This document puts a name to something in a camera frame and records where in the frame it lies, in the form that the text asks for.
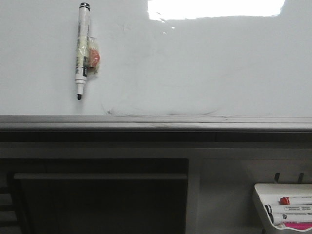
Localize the black capped marker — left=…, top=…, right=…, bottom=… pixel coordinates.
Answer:
left=264, top=205, right=312, bottom=214
left=268, top=213, right=312, bottom=225

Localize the pink eraser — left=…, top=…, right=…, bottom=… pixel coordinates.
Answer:
left=281, top=222, right=312, bottom=231

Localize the left black hook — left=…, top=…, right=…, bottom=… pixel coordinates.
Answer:
left=274, top=173, right=280, bottom=184

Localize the red capped marker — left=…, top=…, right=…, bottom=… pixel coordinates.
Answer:
left=279, top=196, right=312, bottom=205

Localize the right black hook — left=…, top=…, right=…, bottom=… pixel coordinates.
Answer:
left=297, top=173, right=304, bottom=184

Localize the black and white whiteboard marker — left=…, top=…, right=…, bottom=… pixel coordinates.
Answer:
left=75, top=2, right=90, bottom=100

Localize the black capped marker lower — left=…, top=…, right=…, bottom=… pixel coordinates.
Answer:
left=268, top=213, right=312, bottom=225

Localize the red magnet with clear tape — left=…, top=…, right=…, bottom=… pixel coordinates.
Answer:
left=87, top=37, right=100, bottom=74

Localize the black hook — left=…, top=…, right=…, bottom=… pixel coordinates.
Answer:
left=274, top=173, right=280, bottom=184
left=297, top=173, right=304, bottom=184

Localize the black capped marker upper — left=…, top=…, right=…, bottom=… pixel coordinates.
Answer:
left=264, top=205, right=312, bottom=214

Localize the white marker holder tray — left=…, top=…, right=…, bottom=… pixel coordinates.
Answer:
left=253, top=183, right=312, bottom=234

